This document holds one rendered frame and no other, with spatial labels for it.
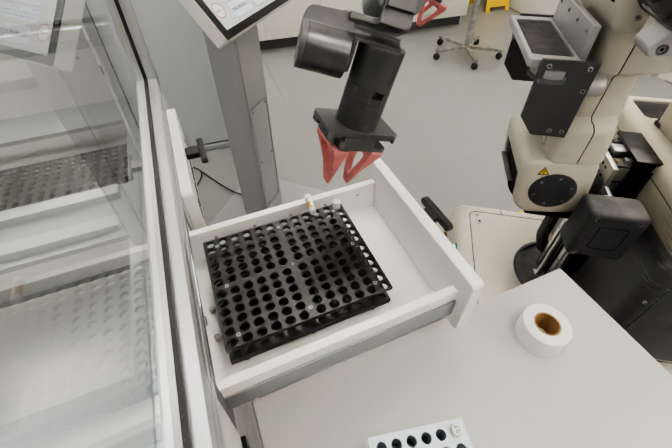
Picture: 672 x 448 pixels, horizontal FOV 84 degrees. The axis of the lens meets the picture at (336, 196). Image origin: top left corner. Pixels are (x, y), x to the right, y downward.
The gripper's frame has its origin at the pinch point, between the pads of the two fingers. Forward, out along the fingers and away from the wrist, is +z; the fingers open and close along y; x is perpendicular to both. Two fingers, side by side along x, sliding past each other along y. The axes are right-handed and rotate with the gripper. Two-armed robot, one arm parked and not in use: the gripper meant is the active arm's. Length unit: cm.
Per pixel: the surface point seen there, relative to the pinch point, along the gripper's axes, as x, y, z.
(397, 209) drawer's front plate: -3.4, 11.0, 4.3
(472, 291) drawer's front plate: -21.6, 10.7, 2.0
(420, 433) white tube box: -30.6, 4.0, 17.0
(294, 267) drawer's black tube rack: -8.3, -7.2, 9.7
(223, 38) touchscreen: 63, -6, 2
